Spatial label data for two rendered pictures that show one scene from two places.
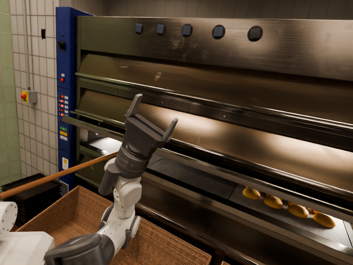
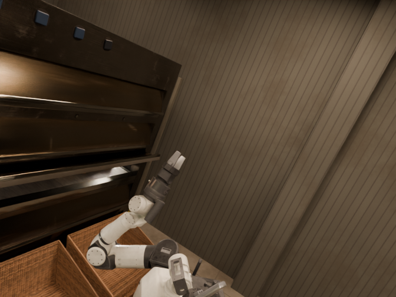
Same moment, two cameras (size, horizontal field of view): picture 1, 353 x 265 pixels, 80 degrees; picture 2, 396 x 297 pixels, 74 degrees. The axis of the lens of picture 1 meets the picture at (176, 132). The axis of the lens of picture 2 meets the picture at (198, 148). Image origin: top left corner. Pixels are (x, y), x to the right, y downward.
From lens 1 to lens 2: 1.25 m
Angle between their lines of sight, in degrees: 91
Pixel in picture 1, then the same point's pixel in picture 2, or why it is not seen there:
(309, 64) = (132, 74)
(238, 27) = (96, 34)
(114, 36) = not seen: outside the picture
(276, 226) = (103, 184)
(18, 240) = (164, 278)
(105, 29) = not seen: outside the picture
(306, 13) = not seen: outside the picture
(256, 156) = (98, 143)
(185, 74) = (32, 72)
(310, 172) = (125, 141)
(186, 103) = (34, 108)
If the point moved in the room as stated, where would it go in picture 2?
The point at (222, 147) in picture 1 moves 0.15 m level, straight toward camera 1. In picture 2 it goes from (74, 144) to (98, 156)
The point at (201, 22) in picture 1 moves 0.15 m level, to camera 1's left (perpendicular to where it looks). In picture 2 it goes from (62, 15) to (39, 5)
